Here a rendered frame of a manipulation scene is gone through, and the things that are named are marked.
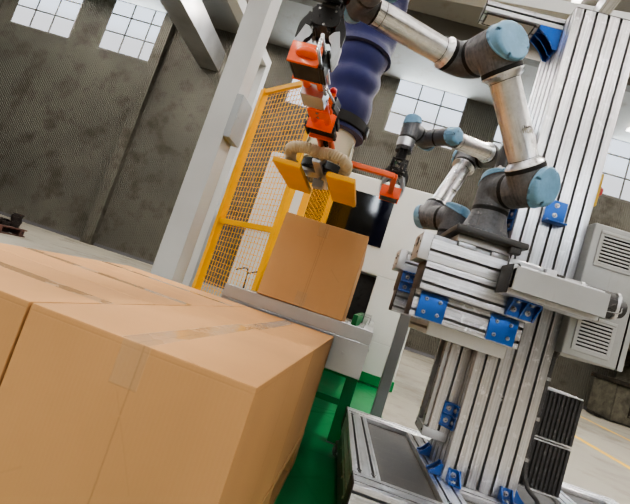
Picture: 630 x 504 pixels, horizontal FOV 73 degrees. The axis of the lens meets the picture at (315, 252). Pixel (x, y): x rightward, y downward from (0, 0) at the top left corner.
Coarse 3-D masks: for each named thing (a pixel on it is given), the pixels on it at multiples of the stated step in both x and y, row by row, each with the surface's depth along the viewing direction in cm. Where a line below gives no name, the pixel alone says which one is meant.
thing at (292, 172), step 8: (272, 160) 143; (280, 160) 142; (288, 160) 142; (280, 168) 149; (288, 168) 145; (296, 168) 142; (288, 176) 156; (296, 176) 153; (304, 176) 152; (288, 184) 169; (296, 184) 165; (304, 184) 161; (304, 192) 174
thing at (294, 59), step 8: (296, 40) 96; (296, 48) 95; (320, 48) 95; (288, 56) 95; (296, 56) 95; (296, 64) 96; (304, 64) 95; (312, 64) 94; (296, 72) 100; (304, 72) 98; (312, 72) 97; (304, 80) 102; (312, 80) 101
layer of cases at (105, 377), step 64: (0, 256) 103; (64, 256) 147; (0, 320) 68; (64, 320) 67; (128, 320) 78; (192, 320) 101; (256, 320) 144; (0, 384) 68; (64, 384) 66; (128, 384) 64; (192, 384) 63; (256, 384) 63; (0, 448) 66; (64, 448) 64; (128, 448) 63; (192, 448) 62; (256, 448) 76
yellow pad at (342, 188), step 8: (328, 176) 140; (336, 176) 139; (344, 176) 139; (328, 184) 149; (336, 184) 146; (344, 184) 142; (352, 184) 139; (336, 192) 157; (344, 192) 153; (352, 192) 149; (336, 200) 170; (344, 200) 165; (352, 200) 161
